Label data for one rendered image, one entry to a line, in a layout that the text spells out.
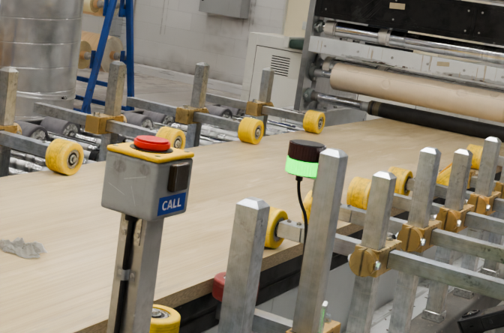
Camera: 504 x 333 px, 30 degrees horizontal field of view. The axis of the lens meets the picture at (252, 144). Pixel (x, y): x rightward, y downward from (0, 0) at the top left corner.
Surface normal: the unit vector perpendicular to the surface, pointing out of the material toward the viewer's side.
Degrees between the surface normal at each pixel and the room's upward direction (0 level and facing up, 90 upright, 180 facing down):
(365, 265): 90
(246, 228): 90
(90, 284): 0
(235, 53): 90
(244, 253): 90
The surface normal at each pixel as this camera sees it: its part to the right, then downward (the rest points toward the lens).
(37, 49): 0.21, 0.19
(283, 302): 0.86, 0.21
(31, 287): 0.14, -0.98
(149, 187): -0.48, 0.08
